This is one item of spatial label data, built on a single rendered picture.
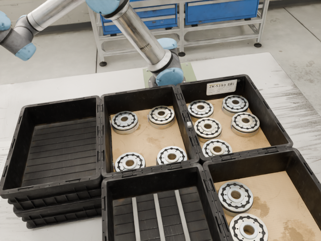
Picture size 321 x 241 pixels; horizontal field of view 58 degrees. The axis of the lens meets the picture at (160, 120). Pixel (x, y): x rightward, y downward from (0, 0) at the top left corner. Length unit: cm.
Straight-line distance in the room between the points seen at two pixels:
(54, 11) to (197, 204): 88
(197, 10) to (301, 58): 114
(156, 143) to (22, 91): 92
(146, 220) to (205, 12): 238
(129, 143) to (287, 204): 56
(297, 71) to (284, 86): 145
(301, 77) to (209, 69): 147
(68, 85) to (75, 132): 53
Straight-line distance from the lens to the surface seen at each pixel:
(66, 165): 108
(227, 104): 118
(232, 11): 307
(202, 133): 106
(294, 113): 146
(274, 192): 98
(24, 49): 121
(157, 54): 116
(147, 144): 107
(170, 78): 120
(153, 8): 286
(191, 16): 297
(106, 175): 88
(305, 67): 313
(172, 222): 89
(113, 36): 294
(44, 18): 126
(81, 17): 384
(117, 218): 92
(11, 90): 178
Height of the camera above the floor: 163
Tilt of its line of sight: 44 degrees down
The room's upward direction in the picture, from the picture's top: 4 degrees counter-clockwise
